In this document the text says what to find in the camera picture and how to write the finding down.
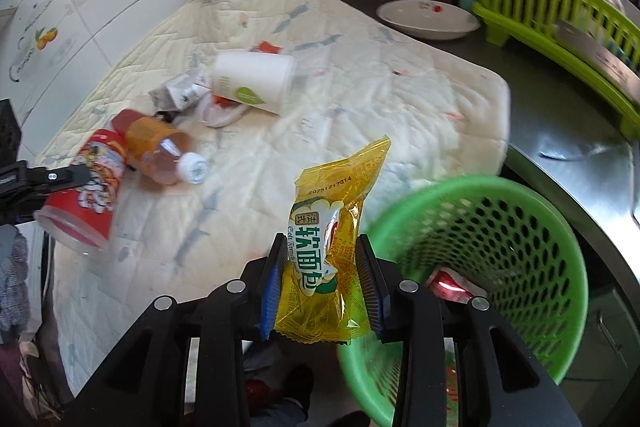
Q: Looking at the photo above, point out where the green perforated plastic basket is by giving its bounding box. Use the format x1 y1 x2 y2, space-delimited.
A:
336 175 590 427

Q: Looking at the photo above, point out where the yellow bread packet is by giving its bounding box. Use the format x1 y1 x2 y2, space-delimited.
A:
274 135 392 344

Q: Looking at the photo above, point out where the white paper cup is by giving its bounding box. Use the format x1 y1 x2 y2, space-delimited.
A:
210 51 297 115

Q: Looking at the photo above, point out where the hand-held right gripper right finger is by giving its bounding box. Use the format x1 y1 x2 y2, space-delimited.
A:
354 233 586 427

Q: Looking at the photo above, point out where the orange-label plastic bottle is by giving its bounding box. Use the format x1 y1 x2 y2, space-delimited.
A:
111 109 208 186

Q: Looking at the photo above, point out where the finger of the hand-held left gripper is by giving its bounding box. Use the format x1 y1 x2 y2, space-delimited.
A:
0 159 93 204

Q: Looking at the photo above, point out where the red printed paper cup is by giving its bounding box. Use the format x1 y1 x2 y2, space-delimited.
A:
33 128 132 253

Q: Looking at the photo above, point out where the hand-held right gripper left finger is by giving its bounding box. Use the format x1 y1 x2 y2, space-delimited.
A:
60 232 292 427

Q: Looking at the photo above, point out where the green plastic dish rack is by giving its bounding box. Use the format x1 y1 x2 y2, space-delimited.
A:
455 0 640 140

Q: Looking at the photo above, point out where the crumpled red wrapper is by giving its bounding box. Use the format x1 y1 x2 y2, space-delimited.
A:
427 268 488 305

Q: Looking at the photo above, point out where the steel cleaver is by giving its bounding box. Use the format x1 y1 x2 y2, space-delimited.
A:
552 19 640 88

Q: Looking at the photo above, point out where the crumpled grey white wrapper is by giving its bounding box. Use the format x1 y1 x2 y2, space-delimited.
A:
148 69 213 112

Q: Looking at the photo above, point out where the cream quilted blanket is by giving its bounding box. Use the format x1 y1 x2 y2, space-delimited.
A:
35 0 512 388

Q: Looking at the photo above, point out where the white plate with red print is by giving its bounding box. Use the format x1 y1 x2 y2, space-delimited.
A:
376 0 481 40

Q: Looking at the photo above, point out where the patterned blue white cloth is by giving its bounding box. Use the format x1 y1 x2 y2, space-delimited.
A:
0 227 31 333

